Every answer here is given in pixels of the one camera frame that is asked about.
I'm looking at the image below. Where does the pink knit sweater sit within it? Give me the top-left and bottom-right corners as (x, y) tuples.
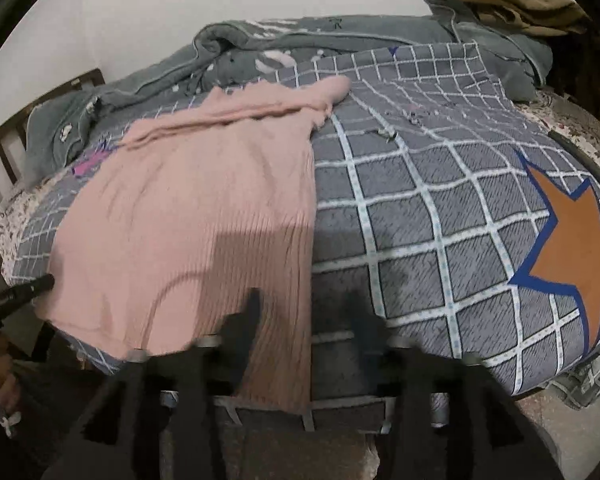
(36, 76), (351, 413)

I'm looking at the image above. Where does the brown clothes pile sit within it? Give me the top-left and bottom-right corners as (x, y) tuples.
(460, 0), (592, 37)

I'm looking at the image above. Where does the person's left hand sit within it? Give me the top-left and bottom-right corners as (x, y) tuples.
(0, 332), (21, 439)

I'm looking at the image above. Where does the floral bed sheet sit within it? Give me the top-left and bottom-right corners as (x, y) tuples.
(0, 181), (53, 273)

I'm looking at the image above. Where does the dark wooden headboard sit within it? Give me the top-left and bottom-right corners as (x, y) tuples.
(0, 68), (105, 203)

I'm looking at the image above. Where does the grey-green fleece blanket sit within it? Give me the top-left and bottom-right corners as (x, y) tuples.
(21, 0), (553, 188)

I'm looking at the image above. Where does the grey checked quilt with stars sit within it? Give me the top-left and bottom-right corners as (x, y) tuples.
(2, 41), (600, 434)

